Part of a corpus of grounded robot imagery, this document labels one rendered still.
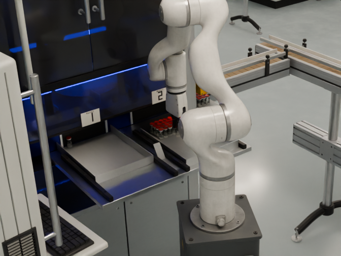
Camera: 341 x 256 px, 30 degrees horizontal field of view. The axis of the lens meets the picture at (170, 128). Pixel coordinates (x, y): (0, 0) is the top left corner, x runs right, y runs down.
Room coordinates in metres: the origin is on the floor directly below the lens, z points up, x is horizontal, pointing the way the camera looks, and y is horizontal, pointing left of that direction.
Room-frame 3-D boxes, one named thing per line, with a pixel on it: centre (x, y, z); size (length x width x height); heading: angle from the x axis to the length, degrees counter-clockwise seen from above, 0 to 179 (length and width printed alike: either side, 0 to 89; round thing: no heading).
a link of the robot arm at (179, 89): (2.35, -0.03, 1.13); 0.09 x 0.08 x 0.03; 33
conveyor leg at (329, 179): (2.91, -0.84, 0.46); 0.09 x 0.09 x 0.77; 33
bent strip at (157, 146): (2.18, 0.02, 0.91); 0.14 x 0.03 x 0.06; 33
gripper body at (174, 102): (2.35, -0.03, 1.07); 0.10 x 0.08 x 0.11; 33
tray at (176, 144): (2.35, -0.07, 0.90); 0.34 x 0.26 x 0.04; 33
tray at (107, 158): (2.25, 0.27, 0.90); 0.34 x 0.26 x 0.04; 33
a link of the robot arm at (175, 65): (2.35, -0.03, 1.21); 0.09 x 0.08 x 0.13; 102
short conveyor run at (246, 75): (2.95, -0.32, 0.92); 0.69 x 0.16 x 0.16; 123
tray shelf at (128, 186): (2.29, 0.09, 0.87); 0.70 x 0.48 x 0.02; 123
